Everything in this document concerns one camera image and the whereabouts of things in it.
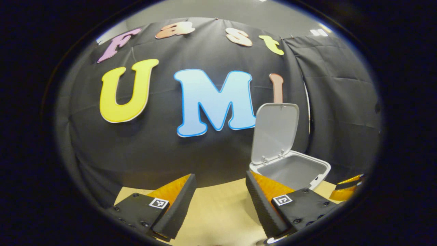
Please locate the ceiling light panel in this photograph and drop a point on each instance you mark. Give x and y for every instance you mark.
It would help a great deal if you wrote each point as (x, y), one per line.
(318, 32)

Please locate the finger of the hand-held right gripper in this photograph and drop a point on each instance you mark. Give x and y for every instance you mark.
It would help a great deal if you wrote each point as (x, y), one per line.
(343, 194)
(350, 181)

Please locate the dark blue pop can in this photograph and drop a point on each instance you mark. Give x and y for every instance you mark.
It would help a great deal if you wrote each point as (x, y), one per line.
(273, 240)

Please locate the black backdrop cloth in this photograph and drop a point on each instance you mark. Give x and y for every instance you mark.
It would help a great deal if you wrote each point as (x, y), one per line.
(153, 153)

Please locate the light wooden desktop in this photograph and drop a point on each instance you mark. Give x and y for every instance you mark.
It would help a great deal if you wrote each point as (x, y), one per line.
(218, 212)

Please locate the white desktop garbage bin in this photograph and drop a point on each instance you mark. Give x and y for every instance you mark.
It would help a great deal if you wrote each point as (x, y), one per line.
(276, 130)

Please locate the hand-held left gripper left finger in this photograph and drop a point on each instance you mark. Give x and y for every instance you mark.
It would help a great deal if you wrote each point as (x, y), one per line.
(179, 208)

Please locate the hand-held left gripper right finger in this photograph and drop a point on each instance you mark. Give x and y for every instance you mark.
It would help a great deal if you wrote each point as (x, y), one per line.
(263, 212)

